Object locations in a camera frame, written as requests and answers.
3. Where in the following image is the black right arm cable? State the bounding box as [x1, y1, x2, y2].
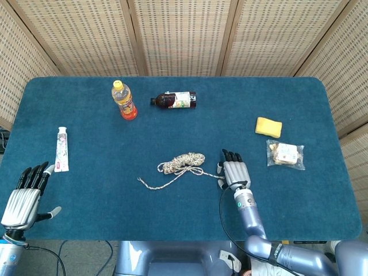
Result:
[219, 185, 300, 276]

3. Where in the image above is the blue floor cable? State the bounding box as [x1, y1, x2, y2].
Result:
[56, 240, 114, 276]

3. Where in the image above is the yellow sponge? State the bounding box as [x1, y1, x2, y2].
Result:
[255, 116, 283, 140]

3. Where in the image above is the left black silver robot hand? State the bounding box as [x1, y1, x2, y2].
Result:
[1, 161, 62, 231]

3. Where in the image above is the clear bag of snacks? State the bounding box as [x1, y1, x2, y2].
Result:
[266, 139, 305, 170]

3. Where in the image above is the blue-grey robot torso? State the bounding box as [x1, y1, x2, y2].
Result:
[114, 240, 248, 276]

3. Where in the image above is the dark device beside table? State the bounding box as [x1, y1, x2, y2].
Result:
[0, 126, 11, 153]

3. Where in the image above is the white toothpaste tube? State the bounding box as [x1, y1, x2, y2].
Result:
[53, 126, 70, 173]

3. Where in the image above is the orange juice bottle yellow cap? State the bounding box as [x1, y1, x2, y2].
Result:
[111, 80, 139, 121]

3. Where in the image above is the woven bamboo screen panel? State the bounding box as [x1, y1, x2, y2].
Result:
[7, 0, 147, 78]
[0, 0, 60, 130]
[339, 123, 368, 231]
[220, 0, 359, 78]
[294, 0, 368, 136]
[128, 0, 239, 78]

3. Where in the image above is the white power socket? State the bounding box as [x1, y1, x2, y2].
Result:
[220, 249, 242, 273]

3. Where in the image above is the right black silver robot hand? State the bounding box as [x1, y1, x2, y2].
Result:
[217, 148, 251, 190]

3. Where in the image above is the blue felt table cover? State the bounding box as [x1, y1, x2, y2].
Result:
[0, 76, 363, 242]

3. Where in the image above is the white cloth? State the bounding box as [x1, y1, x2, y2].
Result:
[250, 257, 278, 276]

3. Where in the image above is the white speckled rope bundle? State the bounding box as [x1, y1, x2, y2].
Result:
[137, 152, 225, 191]

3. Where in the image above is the dark tea bottle white label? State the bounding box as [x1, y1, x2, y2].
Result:
[149, 91, 198, 110]

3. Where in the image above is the black floor cable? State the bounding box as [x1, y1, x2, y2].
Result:
[22, 244, 67, 276]

